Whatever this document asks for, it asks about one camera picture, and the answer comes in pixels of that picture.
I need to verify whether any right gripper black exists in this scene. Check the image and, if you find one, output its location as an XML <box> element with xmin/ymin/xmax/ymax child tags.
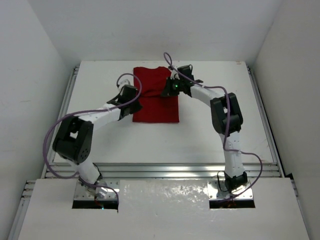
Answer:
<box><xmin>163</xmin><ymin>77</ymin><xmax>187</xmax><ymax>97</ymax></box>

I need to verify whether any red t-shirt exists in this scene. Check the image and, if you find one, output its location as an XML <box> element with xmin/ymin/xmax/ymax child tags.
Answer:
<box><xmin>132</xmin><ymin>66</ymin><xmax>180</xmax><ymax>124</ymax></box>

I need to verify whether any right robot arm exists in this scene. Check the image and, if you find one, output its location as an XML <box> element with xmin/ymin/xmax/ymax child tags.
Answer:
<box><xmin>161</xmin><ymin>65</ymin><xmax>248</xmax><ymax>193</ymax></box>

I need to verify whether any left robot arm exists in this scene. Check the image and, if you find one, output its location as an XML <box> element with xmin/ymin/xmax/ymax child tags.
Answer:
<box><xmin>52</xmin><ymin>84</ymin><xmax>142</xmax><ymax>187</ymax></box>

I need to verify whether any white foam panel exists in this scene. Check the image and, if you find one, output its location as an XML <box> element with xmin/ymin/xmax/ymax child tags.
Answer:
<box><xmin>118</xmin><ymin>179</ymin><xmax>209</xmax><ymax>214</ymax></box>

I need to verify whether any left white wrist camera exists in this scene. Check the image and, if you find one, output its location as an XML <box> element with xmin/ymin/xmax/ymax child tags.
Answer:
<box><xmin>119</xmin><ymin>79</ymin><xmax>131</xmax><ymax>86</ymax></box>

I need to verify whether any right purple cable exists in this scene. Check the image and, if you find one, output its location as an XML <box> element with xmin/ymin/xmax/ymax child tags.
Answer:
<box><xmin>163</xmin><ymin>52</ymin><xmax>263</xmax><ymax>201</ymax></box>

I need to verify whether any purple cable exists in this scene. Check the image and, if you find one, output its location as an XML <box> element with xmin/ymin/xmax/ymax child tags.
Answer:
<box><xmin>163</xmin><ymin>52</ymin><xmax>263</xmax><ymax>201</ymax></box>
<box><xmin>42</xmin><ymin>72</ymin><xmax>143</xmax><ymax>201</ymax></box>

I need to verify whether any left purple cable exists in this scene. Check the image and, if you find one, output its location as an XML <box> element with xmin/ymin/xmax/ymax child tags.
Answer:
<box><xmin>42</xmin><ymin>72</ymin><xmax>143</xmax><ymax>201</ymax></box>

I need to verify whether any left aluminium side rail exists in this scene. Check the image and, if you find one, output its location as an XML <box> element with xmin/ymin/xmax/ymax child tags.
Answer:
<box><xmin>40</xmin><ymin>64</ymin><xmax>80</xmax><ymax>179</ymax></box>

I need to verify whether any aluminium side rail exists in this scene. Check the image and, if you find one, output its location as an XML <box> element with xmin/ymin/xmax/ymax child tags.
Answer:
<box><xmin>246</xmin><ymin>65</ymin><xmax>285</xmax><ymax>178</ymax></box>
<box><xmin>40</xmin><ymin>64</ymin><xmax>80</xmax><ymax>179</ymax></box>

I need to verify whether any aluminium front rail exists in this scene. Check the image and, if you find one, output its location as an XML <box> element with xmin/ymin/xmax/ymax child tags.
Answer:
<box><xmin>42</xmin><ymin>162</ymin><xmax>283</xmax><ymax>180</ymax></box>

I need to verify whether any right aluminium side rail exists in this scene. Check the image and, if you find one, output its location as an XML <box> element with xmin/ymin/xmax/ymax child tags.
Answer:
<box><xmin>246</xmin><ymin>65</ymin><xmax>285</xmax><ymax>178</ymax></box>

